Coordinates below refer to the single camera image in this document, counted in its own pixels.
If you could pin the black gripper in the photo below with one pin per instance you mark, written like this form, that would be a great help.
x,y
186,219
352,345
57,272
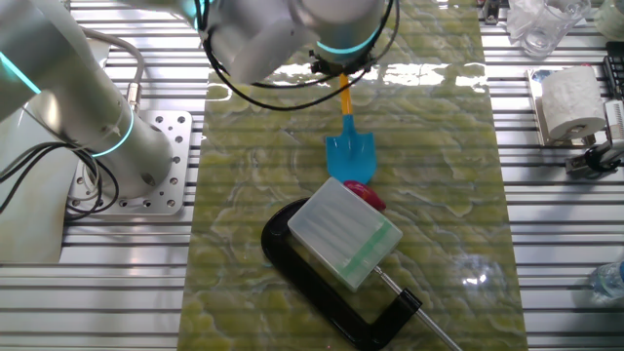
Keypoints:
x,y
317,61

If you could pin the blue and yellow toy shovel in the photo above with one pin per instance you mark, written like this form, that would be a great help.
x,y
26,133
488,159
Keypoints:
x,y
351,156

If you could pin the maroon toy rugby ball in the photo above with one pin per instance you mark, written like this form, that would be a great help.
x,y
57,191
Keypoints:
x,y
370,195

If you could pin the green marbled table mat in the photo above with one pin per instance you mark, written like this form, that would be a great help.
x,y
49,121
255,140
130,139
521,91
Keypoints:
x,y
439,170

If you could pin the translucent plastic tip box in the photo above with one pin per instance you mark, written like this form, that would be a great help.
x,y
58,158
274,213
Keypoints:
x,y
341,229

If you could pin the crumpled clear plastic wrap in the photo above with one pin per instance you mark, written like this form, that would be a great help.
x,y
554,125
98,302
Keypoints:
x,y
517,19

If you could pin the black C-clamp with steel screw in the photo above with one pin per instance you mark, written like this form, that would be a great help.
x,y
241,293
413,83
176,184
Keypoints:
x,y
312,287

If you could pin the white toilet paper roll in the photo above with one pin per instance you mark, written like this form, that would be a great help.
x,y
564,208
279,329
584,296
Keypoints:
x,y
570,97

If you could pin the black keyboard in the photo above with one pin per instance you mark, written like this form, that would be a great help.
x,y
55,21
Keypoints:
x,y
615,68

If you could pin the clear round container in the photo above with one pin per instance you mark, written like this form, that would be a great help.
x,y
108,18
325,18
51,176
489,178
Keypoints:
x,y
612,22

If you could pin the clear water bottle blue cap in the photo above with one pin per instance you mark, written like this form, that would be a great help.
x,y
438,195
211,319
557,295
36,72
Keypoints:
x,y
609,282

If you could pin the small black metal bracket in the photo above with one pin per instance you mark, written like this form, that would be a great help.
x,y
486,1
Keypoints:
x,y
491,12

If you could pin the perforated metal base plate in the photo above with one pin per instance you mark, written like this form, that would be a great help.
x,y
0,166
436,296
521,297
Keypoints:
x,y
178,146

